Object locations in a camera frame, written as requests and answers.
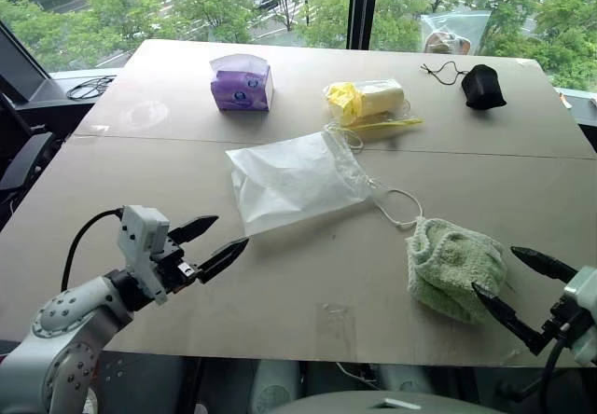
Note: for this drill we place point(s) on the yellow plastic-wrapped package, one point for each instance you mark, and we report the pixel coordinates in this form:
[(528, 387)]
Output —
[(368, 99)]

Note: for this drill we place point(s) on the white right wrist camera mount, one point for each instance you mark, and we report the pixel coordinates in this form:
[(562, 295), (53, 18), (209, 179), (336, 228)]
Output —
[(584, 288)]

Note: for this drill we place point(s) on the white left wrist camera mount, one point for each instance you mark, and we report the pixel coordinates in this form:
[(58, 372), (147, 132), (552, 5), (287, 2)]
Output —
[(140, 232)]

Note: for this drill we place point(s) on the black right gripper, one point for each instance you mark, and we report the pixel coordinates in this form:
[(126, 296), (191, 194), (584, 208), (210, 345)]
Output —
[(562, 323)]

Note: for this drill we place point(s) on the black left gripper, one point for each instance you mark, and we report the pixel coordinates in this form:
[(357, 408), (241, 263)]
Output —
[(172, 267)]

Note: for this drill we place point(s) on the purple tissue pack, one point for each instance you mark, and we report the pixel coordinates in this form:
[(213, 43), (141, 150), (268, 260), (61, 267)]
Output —
[(242, 92)]

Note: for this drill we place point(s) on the clear zip plastic bag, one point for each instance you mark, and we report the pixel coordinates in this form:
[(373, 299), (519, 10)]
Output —
[(454, 31)]

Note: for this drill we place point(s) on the black chair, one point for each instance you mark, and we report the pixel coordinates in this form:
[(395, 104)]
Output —
[(25, 157)]

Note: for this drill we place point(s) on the green terry towel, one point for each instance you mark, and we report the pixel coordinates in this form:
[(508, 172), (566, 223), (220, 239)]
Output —
[(448, 260)]

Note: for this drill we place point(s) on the dark window frame post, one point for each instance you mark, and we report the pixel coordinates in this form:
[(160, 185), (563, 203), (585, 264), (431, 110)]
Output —
[(361, 4)]

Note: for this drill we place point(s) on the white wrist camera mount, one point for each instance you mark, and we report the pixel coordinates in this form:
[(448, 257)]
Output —
[(584, 288), (140, 232)]

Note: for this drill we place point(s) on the dark slanted frame panel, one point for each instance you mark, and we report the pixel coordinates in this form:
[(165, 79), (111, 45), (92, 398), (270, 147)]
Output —
[(18, 66)]

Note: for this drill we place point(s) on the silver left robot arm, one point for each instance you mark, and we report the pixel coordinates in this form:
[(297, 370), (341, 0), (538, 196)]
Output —
[(70, 311)]

